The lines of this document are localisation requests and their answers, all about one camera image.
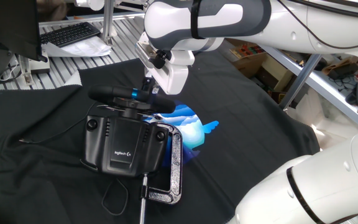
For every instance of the black racing steering wheel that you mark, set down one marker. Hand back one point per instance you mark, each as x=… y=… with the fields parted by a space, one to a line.
x=107 y=92

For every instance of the person in brown top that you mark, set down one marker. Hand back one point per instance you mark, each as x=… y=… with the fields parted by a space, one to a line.
x=51 y=9

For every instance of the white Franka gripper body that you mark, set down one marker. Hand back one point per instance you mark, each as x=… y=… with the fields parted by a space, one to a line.
x=176 y=79

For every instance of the black monitor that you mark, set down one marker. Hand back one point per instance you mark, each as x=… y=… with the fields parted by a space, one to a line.
x=8 y=25

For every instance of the black computer keyboard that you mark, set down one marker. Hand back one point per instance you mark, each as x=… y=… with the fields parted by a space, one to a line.
x=70 y=34

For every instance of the grey metal shelf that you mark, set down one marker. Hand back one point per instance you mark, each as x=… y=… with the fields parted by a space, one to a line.
x=322 y=85

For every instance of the aluminium upright post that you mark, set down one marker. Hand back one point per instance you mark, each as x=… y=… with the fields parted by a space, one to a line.
x=107 y=18

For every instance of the cream cardboard box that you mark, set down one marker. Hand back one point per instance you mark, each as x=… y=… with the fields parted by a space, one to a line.
x=275 y=73

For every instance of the silver depth camera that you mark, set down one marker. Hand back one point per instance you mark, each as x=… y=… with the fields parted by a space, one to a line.
x=143 y=51

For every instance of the black cloth with blue print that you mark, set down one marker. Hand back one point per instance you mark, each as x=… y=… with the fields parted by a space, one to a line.
x=244 y=124

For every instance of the black metal C-clamp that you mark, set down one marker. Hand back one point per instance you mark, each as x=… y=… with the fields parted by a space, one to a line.
x=176 y=158

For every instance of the white paper sheets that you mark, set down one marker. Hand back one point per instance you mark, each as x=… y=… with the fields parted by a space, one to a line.
x=85 y=48

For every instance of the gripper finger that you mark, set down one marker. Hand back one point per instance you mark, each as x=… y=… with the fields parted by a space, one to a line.
x=155 y=90
x=147 y=84

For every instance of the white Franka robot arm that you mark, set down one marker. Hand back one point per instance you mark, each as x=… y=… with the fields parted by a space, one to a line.
x=337 y=186

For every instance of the black Logitech wheel base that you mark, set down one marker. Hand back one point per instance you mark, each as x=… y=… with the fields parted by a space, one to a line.
x=126 y=140

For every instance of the black pouch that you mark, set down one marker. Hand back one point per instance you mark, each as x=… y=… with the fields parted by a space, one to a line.
x=351 y=96

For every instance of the black power adapter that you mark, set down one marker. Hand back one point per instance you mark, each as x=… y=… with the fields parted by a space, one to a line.
x=342 y=71

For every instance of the aluminium rail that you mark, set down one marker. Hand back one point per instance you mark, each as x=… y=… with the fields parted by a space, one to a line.
x=85 y=17

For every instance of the wooden tray of coloured blocks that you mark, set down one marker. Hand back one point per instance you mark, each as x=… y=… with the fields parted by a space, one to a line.
x=245 y=51

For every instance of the brown cardboard box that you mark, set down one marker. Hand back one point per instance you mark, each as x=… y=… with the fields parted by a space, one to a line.
x=247 y=65

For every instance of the small aluminium bracket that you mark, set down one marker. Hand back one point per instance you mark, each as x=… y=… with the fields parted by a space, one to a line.
x=26 y=76

